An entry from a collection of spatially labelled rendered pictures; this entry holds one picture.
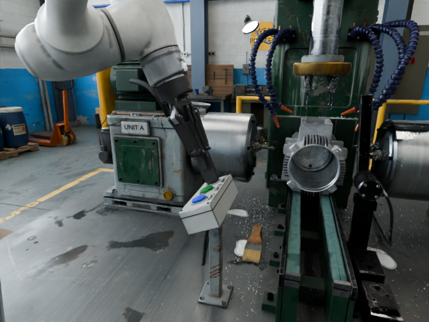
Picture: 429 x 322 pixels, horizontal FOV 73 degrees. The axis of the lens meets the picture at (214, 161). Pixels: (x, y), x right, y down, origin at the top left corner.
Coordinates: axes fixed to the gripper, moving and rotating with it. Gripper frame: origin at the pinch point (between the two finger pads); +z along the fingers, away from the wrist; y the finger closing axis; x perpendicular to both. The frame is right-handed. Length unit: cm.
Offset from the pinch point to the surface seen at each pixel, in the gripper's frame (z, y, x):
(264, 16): -132, 548, 6
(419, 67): 61, 551, -208
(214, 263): 20.2, -6.3, 4.9
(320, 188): 25.4, 33.4, -19.4
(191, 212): 4.6, -13.5, 0.7
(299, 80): -8, 65, -24
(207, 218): 6.7, -13.5, -1.9
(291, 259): 24.8, -2.9, -11.1
